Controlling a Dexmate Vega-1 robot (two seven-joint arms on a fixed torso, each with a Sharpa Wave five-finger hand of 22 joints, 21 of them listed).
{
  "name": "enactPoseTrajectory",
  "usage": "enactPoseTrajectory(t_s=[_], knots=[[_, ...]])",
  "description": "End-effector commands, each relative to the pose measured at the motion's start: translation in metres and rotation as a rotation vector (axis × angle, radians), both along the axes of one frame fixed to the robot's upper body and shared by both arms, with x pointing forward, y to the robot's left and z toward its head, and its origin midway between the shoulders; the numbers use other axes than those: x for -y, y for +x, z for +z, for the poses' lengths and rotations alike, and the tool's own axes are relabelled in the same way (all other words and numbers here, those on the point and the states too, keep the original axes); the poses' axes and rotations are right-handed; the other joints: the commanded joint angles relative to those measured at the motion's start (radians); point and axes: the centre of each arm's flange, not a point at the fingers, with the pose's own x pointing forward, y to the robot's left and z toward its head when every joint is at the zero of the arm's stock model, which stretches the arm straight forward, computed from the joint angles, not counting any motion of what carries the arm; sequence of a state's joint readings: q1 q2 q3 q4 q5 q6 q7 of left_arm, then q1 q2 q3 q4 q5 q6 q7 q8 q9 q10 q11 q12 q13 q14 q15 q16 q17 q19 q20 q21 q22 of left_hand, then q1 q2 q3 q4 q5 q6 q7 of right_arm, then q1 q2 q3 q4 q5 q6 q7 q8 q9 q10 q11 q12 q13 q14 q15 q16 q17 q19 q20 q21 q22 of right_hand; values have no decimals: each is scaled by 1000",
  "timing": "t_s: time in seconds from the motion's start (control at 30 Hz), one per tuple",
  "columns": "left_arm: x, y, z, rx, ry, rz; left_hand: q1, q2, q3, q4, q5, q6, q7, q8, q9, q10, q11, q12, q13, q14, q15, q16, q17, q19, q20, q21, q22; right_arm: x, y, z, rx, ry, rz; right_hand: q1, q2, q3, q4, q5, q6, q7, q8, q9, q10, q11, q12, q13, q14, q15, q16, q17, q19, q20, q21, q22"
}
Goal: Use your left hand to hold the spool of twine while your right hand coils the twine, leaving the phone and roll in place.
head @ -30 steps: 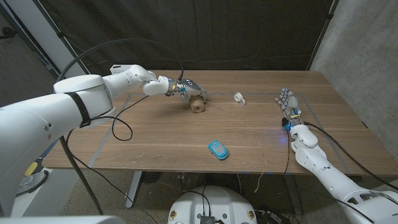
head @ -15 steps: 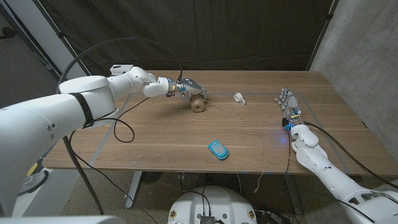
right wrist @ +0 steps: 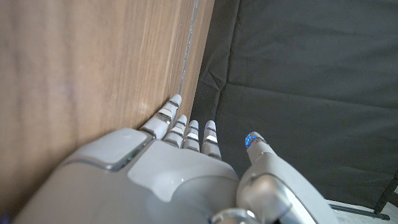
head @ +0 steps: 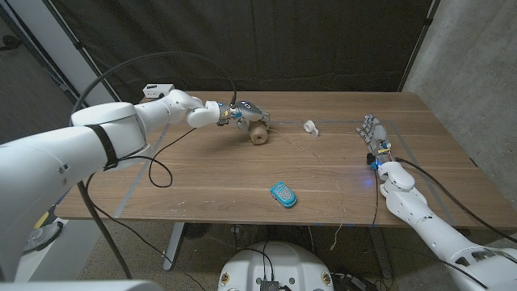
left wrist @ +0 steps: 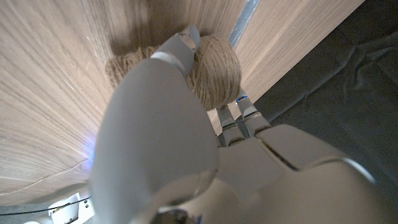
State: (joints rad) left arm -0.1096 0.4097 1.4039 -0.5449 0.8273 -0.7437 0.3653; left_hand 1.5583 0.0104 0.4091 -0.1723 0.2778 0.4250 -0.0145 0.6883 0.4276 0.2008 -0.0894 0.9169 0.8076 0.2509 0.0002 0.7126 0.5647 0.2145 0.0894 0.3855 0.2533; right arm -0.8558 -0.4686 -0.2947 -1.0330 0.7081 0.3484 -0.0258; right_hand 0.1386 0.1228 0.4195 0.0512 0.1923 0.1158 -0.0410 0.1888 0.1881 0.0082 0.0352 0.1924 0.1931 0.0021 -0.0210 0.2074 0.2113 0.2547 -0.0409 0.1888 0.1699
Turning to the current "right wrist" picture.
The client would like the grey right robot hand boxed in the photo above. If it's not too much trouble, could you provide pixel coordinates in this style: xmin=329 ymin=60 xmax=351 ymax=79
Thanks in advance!
xmin=12 ymin=93 xmax=341 ymax=224

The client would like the grey tape table outline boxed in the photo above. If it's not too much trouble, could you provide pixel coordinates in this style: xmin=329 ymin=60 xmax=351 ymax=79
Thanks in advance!
xmin=178 ymin=0 xmax=200 ymax=94

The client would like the black backdrop curtain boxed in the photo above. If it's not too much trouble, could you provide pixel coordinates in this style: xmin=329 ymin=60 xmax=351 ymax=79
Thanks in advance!
xmin=189 ymin=0 xmax=398 ymax=209

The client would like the black backdrop frame pole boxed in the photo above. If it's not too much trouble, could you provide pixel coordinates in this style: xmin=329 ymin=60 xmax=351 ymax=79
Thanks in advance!
xmin=328 ymin=169 xmax=398 ymax=222

